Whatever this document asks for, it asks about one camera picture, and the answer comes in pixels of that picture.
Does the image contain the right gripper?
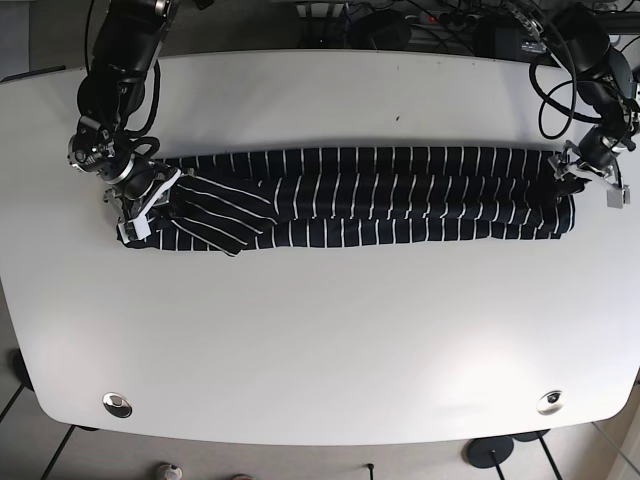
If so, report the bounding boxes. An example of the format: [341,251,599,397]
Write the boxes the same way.
[103,167,183,224]

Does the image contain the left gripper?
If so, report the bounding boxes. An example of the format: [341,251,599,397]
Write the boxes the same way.
[548,141,628,193]

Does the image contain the navy white striped T-shirt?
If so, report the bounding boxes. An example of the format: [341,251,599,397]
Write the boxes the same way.
[138,147,575,256]

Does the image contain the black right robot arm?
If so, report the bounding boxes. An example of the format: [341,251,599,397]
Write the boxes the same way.
[68,1,180,224]

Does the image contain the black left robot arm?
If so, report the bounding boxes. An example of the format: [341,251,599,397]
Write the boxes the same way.
[507,1,639,204]

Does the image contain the left silver table grommet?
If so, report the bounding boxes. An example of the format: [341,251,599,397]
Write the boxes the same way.
[102,392,133,419]

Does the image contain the silver table grommet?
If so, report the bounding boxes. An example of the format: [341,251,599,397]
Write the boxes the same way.
[536,390,566,416]
[102,392,133,419]

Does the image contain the black power adapter box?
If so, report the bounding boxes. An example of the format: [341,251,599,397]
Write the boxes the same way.
[347,9,412,50]

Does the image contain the right silver table grommet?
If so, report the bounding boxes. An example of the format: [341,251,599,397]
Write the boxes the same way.
[536,390,566,416]

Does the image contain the white orange sneaker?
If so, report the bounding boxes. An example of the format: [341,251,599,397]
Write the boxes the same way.
[155,464,183,480]

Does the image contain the black round stand base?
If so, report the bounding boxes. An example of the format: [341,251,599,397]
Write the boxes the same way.
[464,436,514,469]

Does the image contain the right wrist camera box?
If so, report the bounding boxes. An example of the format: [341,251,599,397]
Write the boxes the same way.
[117,216,151,244]

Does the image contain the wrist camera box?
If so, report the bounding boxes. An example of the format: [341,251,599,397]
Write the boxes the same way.
[117,216,151,244]
[606,185,631,209]

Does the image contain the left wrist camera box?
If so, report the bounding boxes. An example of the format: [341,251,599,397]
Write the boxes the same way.
[606,185,631,209]

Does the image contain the tangled black cables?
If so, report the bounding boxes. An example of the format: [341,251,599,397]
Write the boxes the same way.
[294,0,546,61]

